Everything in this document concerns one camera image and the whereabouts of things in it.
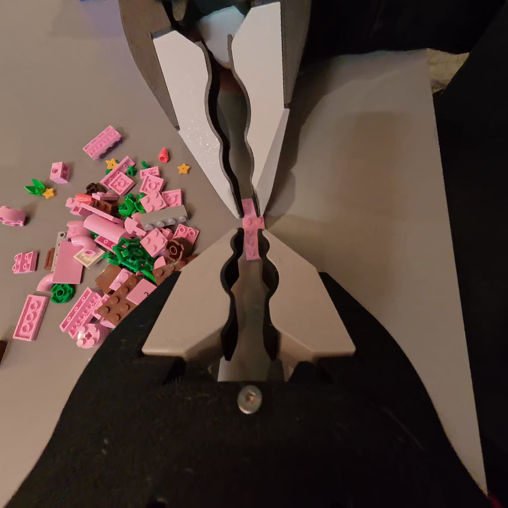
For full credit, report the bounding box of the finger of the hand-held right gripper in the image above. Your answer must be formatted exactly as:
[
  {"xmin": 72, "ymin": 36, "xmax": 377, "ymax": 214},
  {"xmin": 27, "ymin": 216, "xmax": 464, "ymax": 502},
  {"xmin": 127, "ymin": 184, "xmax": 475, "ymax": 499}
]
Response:
[
  {"xmin": 227, "ymin": 0, "xmax": 290, "ymax": 217},
  {"xmin": 152, "ymin": 30, "xmax": 243, "ymax": 219}
]

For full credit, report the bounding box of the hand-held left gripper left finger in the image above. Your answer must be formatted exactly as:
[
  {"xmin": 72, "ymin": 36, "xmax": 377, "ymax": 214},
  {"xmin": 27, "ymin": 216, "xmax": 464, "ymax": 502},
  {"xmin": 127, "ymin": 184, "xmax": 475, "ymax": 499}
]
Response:
[{"xmin": 142, "ymin": 228, "xmax": 244, "ymax": 362}]

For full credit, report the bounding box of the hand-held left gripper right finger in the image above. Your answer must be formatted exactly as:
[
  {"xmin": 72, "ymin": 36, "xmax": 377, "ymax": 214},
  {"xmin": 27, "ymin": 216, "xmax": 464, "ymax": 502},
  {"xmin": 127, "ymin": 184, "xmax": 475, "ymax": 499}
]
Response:
[{"xmin": 257, "ymin": 228, "xmax": 356, "ymax": 370}]

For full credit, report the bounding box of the long pink plate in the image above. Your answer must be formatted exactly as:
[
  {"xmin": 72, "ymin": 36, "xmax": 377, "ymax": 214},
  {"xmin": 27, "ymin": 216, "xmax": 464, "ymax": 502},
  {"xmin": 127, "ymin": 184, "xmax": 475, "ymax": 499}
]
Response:
[{"xmin": 241, "ymin": 198, "xmax": 265, "ymax": 262}]

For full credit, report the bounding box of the pile of pink toy bricks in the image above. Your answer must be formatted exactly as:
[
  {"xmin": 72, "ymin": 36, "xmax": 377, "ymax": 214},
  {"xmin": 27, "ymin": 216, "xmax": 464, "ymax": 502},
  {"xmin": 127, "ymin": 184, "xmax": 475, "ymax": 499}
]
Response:
[{"xmin": 12, "ymin": 125, "xmax": 201, "ymax": 350}]

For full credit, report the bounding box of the green web piece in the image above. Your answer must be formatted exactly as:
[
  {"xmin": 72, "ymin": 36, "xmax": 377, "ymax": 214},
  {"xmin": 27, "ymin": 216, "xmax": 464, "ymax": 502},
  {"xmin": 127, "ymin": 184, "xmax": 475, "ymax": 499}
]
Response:
[{"xmin": 112, "ymin": 237, "xmax": 156, "ymax": 275}]

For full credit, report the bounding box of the pink flower brick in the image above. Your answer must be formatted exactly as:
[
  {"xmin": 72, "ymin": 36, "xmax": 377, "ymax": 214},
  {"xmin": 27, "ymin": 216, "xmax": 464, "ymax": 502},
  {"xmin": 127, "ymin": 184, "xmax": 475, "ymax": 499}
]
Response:
[{"xmin": 0, "ymin": 205, "xmax": 29, "ymax": 228}]

